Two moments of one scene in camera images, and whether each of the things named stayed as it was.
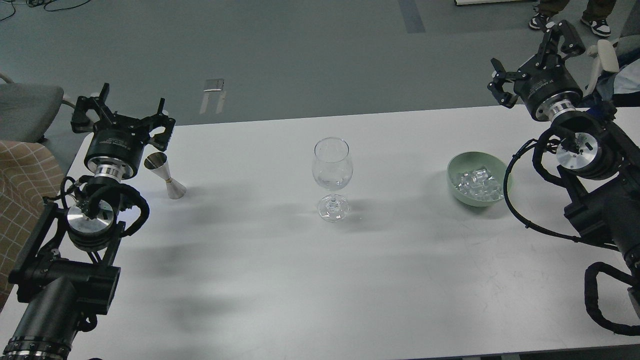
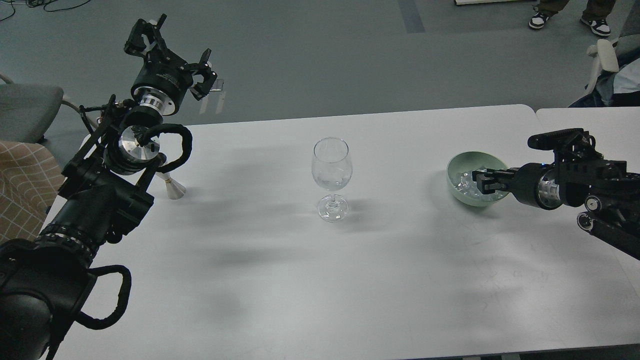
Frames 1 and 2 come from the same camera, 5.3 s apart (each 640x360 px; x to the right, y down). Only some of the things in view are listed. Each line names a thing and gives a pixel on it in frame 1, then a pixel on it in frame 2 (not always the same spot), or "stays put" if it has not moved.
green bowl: (476, 178) stays put
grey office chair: (27, 111) stays put
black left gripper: (117, 142) -> (160, 82)
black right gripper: (547, 84) -> (537, 184)
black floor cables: (43, 3) stays put
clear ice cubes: (479, 183) stays put
